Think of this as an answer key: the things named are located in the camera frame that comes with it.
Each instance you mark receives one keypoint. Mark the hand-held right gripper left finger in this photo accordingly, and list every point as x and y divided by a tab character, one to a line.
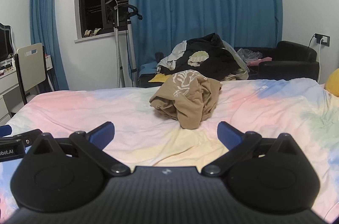
102	135

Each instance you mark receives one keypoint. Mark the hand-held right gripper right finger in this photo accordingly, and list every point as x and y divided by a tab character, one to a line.
229	135

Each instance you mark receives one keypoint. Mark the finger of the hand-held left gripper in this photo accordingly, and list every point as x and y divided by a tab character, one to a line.
31	134
5	130

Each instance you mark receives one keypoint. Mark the tan t-shirt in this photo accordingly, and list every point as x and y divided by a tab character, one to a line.
190	102

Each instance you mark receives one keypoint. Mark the pile of clothes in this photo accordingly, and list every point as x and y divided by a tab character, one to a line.
217	57

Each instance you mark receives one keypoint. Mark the pastel tie-dye blanket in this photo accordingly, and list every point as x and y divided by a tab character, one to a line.
264	112

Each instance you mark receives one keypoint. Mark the white dresser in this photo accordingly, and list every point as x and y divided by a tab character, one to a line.
8	86

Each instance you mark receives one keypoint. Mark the beige chair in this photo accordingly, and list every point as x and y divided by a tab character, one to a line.
30	67

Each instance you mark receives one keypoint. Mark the yellow cloth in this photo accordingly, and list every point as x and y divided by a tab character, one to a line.
159	78

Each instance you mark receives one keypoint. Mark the pink cloth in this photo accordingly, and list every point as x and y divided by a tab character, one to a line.
261	59

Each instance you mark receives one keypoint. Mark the clear plastic bag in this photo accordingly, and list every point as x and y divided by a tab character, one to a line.
249	54

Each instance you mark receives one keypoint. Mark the garment steamer stand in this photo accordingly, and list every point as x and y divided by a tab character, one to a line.
131	49

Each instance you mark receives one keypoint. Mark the black armchair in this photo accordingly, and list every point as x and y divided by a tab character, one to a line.
291	65

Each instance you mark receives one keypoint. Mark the grey white garment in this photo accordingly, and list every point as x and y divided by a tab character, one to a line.
176	54

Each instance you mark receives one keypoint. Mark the beige gloves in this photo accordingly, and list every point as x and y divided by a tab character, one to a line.
92	32

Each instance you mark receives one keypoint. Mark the yellow plush pillow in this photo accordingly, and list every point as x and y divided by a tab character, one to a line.
333	83

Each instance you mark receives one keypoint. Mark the narrow blue curtain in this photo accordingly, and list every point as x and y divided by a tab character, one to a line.
42	14

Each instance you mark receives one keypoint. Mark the wide blue curtain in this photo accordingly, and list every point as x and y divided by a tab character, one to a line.
198	1

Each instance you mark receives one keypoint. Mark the black wall socket with charger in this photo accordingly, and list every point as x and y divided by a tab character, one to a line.
325	39

